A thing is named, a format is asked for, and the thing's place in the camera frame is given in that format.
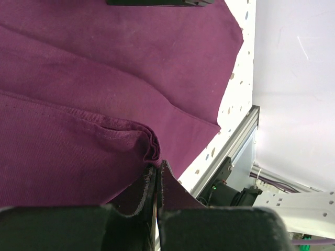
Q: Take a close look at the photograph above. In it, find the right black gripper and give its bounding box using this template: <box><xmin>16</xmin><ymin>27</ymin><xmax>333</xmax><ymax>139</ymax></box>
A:
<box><xmin>106</xmin><ymin>0</ymin><xmax>214</xmax><ymax>7</ymax></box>

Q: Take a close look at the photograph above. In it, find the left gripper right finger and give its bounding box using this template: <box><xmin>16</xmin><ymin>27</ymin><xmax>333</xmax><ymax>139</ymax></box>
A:
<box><xmin>157</xmin><ymin>160</ymin><xmax>294</xmax><ymax>251</ymax></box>

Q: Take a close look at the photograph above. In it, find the purple cloth mat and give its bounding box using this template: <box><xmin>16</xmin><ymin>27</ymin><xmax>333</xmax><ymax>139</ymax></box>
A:
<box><xmin>1</xmin><ymin>1</ymin><xmax>243</xmax><ymax>207</ymax></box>

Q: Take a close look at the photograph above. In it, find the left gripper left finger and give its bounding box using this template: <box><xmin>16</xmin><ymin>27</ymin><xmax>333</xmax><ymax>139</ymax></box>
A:
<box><xmin>1</xmin><ymin>165</ymin><xmax>157</xmax><ymax>250</ymax></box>

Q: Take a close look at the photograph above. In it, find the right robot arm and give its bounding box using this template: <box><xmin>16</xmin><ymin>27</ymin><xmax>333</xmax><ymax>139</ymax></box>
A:
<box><xmin>181</xmin><ymin>1</ymin><xmax>334</xmax><ymax>237</ymax></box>

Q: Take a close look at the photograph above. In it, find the aluminium rail frame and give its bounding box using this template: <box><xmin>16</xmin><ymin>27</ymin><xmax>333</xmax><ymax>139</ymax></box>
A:
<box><xmin>155</xmin><ymin>106</ymin><xmax>313</xmax><ymax>250</ymax></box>

